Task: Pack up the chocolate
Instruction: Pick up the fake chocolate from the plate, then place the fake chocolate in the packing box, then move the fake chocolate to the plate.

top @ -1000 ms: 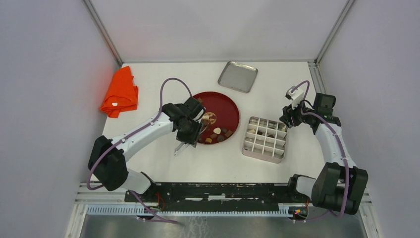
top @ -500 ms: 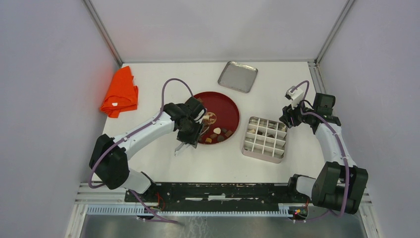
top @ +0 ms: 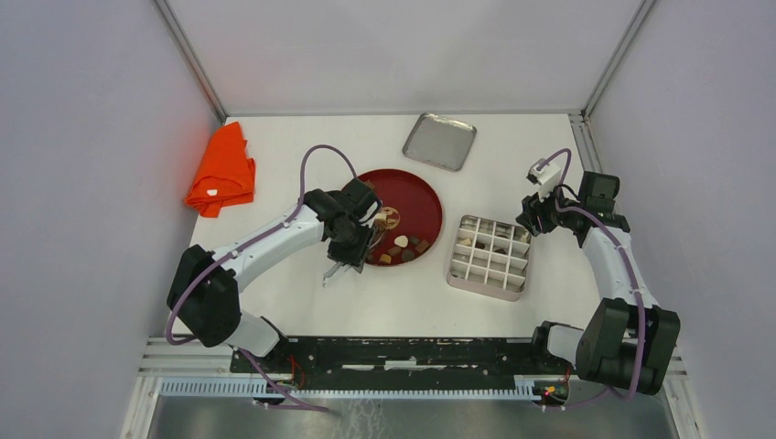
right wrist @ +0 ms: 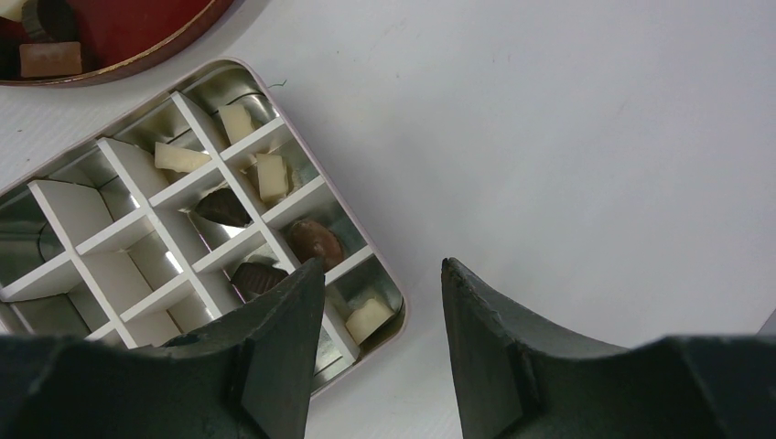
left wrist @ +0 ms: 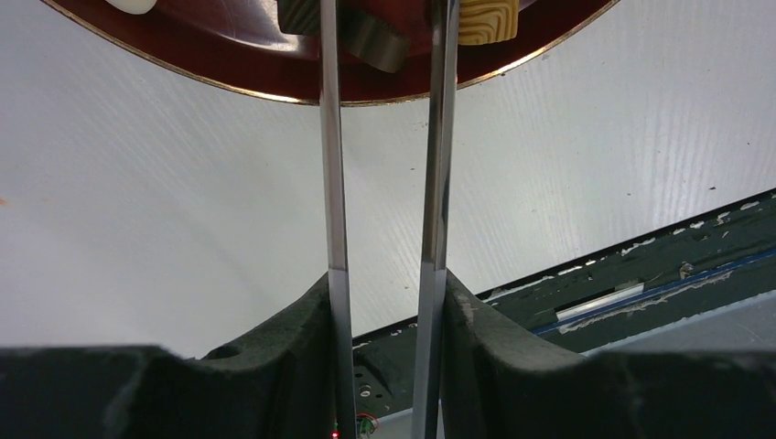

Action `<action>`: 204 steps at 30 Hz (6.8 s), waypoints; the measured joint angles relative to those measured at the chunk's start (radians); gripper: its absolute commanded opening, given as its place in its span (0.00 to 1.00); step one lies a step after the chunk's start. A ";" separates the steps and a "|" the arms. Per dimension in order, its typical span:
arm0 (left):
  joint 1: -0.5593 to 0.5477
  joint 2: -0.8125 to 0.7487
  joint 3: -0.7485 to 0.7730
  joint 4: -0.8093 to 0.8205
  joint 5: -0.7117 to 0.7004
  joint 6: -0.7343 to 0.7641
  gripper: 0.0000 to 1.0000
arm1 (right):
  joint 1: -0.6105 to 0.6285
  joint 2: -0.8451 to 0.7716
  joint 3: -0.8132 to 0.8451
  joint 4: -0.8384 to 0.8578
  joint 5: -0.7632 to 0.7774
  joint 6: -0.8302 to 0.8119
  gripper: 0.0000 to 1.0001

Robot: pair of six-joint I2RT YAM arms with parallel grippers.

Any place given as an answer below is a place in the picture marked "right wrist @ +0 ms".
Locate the dark leaf chocolate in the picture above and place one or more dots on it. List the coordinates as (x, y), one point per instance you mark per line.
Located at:
(223, 207)

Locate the dark ridged chocolate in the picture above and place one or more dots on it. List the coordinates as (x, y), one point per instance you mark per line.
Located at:
(252, 279)

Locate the brown chocolate piece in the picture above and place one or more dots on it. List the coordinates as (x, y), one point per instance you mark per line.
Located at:
(44, 60)

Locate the pink tin box with dividers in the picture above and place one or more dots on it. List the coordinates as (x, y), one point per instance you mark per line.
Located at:
(99, 243)

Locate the red round plate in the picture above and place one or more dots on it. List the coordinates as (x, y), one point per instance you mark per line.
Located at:
(118, 38)

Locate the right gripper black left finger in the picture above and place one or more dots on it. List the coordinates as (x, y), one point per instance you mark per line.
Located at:
(247, 374)

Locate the dark round chocolate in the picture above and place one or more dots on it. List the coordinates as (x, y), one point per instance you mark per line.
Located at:
(49, 21)

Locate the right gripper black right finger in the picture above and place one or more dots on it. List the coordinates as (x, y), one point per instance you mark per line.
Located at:
(519, 375)

